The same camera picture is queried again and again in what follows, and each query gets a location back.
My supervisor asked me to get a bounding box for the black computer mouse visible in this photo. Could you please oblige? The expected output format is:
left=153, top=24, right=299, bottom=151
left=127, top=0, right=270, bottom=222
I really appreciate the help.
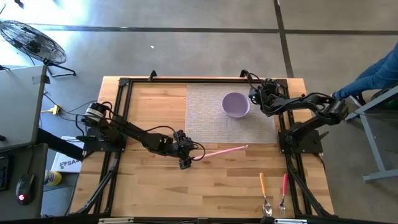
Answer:
left=15, top=173, right=35, bottom=206

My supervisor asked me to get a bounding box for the purple bowl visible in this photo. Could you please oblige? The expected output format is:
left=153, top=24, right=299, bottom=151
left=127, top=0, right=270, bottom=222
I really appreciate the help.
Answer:
left=221, top=91, right=251, bottom=119

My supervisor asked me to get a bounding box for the bottle with yellow label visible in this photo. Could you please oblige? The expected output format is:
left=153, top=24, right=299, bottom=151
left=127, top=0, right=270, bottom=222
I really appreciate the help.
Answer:
left=43, top=169, right=62, bottom=187

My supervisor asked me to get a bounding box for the grey woven placemat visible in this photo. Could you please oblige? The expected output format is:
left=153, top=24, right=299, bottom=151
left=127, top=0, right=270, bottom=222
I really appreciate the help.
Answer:
left=185, top=83, right=278, bottom=144

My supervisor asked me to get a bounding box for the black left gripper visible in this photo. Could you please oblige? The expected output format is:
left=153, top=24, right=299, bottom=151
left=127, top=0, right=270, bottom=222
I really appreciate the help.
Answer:
left=170, top=130, right=197, bottom=170

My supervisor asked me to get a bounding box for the spoon with orange handle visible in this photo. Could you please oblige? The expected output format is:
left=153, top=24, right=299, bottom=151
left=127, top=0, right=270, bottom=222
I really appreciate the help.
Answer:
left=259, top=172, right=274, bottom=218

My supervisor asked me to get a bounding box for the white cardboard box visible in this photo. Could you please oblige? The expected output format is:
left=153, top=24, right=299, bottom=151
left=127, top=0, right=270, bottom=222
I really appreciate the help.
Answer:
left=51, top=136, right=85, bottom=174

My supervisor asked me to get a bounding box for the fork with pink handle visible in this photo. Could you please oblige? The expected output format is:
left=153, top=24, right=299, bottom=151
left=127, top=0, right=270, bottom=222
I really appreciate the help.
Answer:
left=278, top=173, right=289, bottom=218

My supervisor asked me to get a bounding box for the grey metal table stand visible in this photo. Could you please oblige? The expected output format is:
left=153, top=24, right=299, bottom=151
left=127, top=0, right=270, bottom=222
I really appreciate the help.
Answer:
left=345, top=83, right=398, bottom=183

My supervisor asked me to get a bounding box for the black keyboard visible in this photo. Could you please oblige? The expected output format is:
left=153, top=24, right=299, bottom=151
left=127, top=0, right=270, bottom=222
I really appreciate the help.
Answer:
left=0, top=155, right=10, bottom=191

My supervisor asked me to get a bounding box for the pink drinking straw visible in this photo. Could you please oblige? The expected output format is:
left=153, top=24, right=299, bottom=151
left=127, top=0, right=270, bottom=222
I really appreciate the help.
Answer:
left=192, top=144, right=249, bottom=161

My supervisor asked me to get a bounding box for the person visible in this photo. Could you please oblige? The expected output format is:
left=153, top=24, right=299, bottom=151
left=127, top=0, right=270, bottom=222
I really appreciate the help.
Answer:
left=331, top=42, right=398, bottom=100

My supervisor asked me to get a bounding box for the black floor fan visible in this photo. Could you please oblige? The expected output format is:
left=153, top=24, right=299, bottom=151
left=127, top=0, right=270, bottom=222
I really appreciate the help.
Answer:
left=0, top=20, right=77, bottom=78

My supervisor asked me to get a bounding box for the black aluminium table frame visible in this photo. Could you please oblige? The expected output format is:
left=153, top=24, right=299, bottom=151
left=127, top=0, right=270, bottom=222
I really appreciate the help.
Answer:
left=70, top=70, right=335, bottom=218

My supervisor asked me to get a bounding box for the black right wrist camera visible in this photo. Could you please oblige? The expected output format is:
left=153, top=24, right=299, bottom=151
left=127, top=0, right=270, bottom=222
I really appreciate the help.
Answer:
left=248, top=88, right=261, bottom=105

